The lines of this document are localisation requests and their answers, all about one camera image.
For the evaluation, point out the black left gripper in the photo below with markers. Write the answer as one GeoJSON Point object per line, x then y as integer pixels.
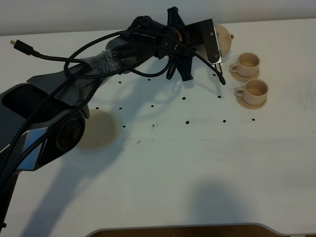
{"type": "Point", "coordinates": [199, 33]}

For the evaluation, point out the beige ceramic teapot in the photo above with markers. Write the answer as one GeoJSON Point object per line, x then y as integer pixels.
{"type": "Point", "coordinates": [225, 40]}

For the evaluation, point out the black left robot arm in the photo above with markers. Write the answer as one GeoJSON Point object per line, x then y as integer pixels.
{"type": "Point", "coordinates": [44, 118]}

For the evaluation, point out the beige teapot saucer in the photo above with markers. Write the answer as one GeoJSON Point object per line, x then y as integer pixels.
{"type": "Point", "coordinates": [101, 129]}

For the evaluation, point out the far beige cup saucer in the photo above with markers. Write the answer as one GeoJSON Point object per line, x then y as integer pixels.
{"type": "Point", "coordinates": [245, 79]}

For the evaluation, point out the beige cup saucer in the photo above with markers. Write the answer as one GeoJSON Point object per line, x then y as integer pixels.
{"type": "Point", "coordinates": [248, 106]}
{"type": "Point", "coordinates": [245, 79]}

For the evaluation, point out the far beige teacup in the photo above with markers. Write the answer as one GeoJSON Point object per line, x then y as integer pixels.
{"type": "Point", "coordinates": [247, 65]}

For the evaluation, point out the beige teacup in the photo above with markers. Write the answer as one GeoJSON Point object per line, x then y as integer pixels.
{"type": "Point", "coordinates": [247, 65]}
{"type": "Point", "coordinates": [254, 92]}

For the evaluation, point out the near beige cup saucer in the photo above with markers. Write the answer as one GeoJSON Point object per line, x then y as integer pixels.
{"type": "Point", "coordinates": [248, 106]}

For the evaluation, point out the near beige teacup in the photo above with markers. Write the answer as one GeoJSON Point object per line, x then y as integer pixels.
{"type": "Point", "coordinates": [254, 92]}

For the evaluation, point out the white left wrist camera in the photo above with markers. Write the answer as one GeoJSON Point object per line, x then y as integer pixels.
{"type": "Point", "coordinates": [220, 61]}

